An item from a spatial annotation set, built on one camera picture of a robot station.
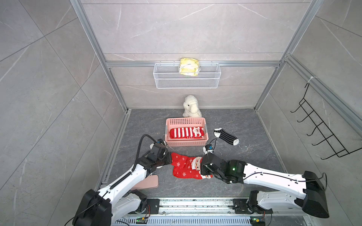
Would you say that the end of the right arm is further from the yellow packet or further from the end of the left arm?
the yellow packet

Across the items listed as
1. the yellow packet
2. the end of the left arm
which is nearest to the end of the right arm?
the end of the left arm

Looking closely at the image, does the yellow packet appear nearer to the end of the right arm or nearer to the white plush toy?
the white plush toy

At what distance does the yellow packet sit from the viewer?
34.3 inches

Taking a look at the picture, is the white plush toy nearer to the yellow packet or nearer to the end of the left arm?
the yellow packet
